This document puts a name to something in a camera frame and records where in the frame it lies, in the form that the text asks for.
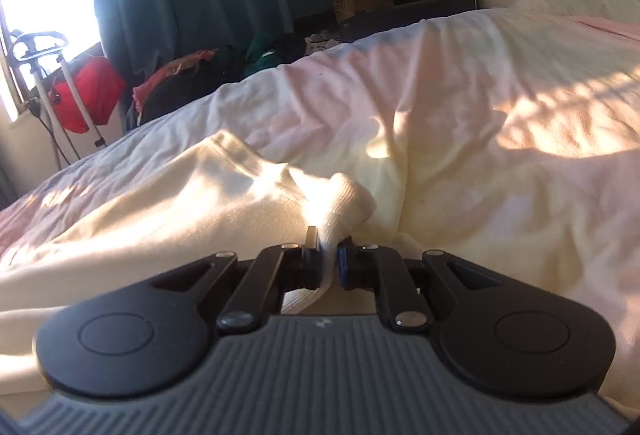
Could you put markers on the bed with pink sheet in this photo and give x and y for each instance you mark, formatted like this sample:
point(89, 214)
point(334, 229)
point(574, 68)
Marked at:
point(500, 90)

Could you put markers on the red bag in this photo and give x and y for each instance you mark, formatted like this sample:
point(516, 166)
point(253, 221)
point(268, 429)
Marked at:
point(90, 90)

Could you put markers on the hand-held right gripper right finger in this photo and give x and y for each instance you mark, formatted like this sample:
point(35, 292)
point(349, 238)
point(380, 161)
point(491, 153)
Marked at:
point(343, 267)

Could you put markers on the patterned cloth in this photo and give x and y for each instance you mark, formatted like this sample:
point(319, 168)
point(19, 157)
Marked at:
point(320, 42)

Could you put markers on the garment steamer stand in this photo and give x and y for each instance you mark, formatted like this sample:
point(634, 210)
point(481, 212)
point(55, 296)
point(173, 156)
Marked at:
point(37, 45)

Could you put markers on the green cloth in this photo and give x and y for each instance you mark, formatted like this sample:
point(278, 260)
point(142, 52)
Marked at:
point(260, 57)

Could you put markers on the black bag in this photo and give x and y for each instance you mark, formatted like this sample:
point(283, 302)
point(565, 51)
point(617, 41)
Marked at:
point(190, 85)

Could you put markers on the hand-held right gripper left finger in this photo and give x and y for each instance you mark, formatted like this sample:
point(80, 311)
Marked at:
point(312, 265)

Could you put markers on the pink and orange clothes pile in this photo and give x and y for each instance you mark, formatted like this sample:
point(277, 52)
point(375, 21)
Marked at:
point(160, 80)

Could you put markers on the cream knit sweater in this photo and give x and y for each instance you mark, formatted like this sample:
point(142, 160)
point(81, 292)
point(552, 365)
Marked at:
point(175, 215)

